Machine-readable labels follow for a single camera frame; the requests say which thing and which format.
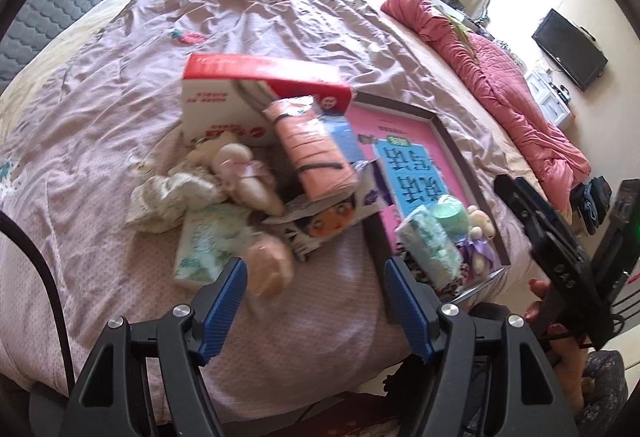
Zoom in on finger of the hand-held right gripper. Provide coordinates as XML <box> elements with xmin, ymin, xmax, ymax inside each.
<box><xmin>515</xmin><ymin>177</ymin><xmax>596</xmax><ymax>298</ymax></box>
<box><xmin>494</xmin><ymin>174</ymin><xmax>576</xmax><ymax>313</ymax></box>

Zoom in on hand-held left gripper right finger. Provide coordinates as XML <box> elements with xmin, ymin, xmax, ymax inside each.
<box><xmin>383</xmin><ymin>256</ymin><xmax>576</xmax><ymax>437</ymax></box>

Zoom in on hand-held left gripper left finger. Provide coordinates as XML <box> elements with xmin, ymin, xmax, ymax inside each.
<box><xmin>60</xmin><ymin>256</ymin><xmax>249</xmax><ymax>437</ymax></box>

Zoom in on leopard print scrunchie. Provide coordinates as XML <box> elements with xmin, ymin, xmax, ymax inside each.
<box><xmin>405</xmin><ymin>252</ymin><xmax>481</xmax><ymax>303</ymax></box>

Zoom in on purple dress plush bear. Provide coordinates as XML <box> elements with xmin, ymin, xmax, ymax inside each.
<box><xmin>460</xmin><ymin>206</ymin><xmax>501</xmax><ymax>278</ymax></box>

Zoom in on green tissue pack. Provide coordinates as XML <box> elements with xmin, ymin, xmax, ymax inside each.
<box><xmin>395</xmin><ymin>207</ymin><xmax>463</xmax><ymax>288</ymax></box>
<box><xmin>172</xmin><ymin>206</ymin><xmax>251</xmax><ymax>290</ymax></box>

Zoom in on orange fluffy ball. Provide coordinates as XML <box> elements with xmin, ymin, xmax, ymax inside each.
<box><xmin>245</xmin><ymin>237</ymin><xmax>296</xmax><ymax>300</ymax></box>

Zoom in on green round puff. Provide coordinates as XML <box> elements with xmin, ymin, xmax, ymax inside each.
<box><xmin>432</xmin><ymin>197</ymin><xmax>472</xmax><ymax>235</ymax></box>

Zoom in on pink dress plush bear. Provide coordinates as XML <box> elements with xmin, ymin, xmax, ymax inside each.
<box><xmin>187</xmin><ymin>132</ymin><xmax>286</xmax><ymax>215</ymax></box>

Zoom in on pink striped packet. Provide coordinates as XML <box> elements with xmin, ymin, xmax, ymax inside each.
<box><xmin>263</xmin><ymin>98</ymin><xmax>358</xmax><ymax>202</ymax></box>

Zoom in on person's right hand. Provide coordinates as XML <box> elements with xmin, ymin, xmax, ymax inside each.
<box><xmin>524</xmin><ymin>279</ymin><xmax>593</xmax><ymax>418</ymax></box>

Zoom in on dark bag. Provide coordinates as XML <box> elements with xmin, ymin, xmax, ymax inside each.
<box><xmin>570</xmin><ymin>177</ymin><xmax>611</xmax><ymax>235</ymax></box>

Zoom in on cartoon face printed bag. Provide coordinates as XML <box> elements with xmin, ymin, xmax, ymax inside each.
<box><xmin>262</xmin><ymin>157</ymin><xmax>393</xmax><ymax>263</ymax></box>

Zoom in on white floral scrunchie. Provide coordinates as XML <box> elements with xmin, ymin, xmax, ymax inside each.
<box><xmin>124</xmin><ymin>169</ymin><xmax>226</xmax><ymax>233</ymax></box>

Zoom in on dark floral trousers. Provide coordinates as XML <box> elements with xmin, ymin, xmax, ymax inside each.
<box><xmin>572</xmin><ymin>349</ymin><xmax>628</xmax><ymax>437</ymax></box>

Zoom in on pink picture book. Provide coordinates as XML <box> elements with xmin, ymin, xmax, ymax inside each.
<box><xmin>347</xmin><ymin>109</ymin><xmax>483</xmax><ymax>253</ymax></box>

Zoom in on white cabinet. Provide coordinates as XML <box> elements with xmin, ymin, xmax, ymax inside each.
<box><xmin>525</xmin><ymin>62</ymin><xmax>573</xmax><ymax>122</ymax></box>

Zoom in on pink quilt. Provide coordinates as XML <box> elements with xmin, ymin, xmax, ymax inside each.
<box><xmin>381</xmin><ymin>0</ymin><xmax>591</xmax><ymax>212</ymax></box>

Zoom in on blue packet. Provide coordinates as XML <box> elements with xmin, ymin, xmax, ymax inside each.
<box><xmin>320</xmin><ymin>109</ymin><xmax>368</xmax><ymax>162</ymax></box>

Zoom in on black television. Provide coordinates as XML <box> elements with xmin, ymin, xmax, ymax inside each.
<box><xmin>531</xmin><ymin>9</ymin><xmax>608</xmax><ymax>92</ymax></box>

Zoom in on red white tissue box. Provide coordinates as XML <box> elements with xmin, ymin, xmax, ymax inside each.
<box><xmin>181</xmin><ymin>53</ymin><xmax>352</xmax><ymax>148</ymax></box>

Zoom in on beige bed sheet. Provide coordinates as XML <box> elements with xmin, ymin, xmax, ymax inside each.
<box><xmin>0</xmin><ymin>0</ymin><xmax>571</xmax><ymax>228</ymax></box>

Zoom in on green striped cloth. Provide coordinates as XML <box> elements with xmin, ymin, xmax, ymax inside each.
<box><xmin>447</xmin><ymin>12</ymin><xmax>483</xmax><ymax>65</ymax></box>

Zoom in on purple printed quilt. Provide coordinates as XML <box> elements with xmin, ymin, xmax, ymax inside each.
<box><xmin>0</xmin><ymin>0</ymin><xmax>531</xmax><ymax>423</ymax></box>

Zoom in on black cable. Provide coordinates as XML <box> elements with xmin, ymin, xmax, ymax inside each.
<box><xmin>0</xmin><ymin>212</ymin><xmax>76</xmax><ymax>393</ymax></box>

